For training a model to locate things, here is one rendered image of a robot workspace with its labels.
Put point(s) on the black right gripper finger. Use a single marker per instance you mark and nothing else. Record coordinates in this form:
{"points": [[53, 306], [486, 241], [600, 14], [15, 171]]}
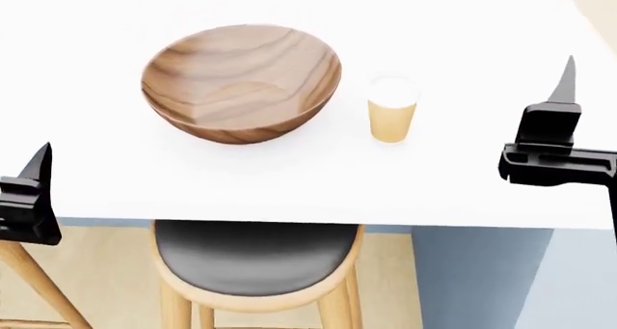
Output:
{"points": [[554, 121]]}

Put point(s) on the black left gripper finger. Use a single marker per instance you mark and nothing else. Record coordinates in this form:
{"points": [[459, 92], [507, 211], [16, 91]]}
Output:
{"points": [[34, 184]]}

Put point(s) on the clear cup with yellow drink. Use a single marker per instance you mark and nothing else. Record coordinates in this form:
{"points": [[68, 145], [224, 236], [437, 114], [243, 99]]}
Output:
{"points": [[391, 121]]}

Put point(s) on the round wooden bowl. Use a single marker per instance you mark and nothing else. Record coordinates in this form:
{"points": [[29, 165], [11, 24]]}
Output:
{"points": [[231, 86]]}

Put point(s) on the light wooden stool leg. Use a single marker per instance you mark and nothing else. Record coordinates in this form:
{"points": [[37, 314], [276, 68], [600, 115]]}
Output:
{"points": [[43, 282]]}

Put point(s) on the blue-grey table base panel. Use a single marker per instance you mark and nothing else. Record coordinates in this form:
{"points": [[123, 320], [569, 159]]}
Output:
{"points": [[472, 278]]}

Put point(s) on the dark round stool seat cushion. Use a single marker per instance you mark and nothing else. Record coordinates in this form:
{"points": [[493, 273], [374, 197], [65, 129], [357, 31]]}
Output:
{"points": [[255, 256]]}

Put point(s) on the wooden stool with black seat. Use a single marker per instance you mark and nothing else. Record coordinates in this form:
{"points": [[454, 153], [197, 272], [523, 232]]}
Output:
{"points": [[250, 300]]}

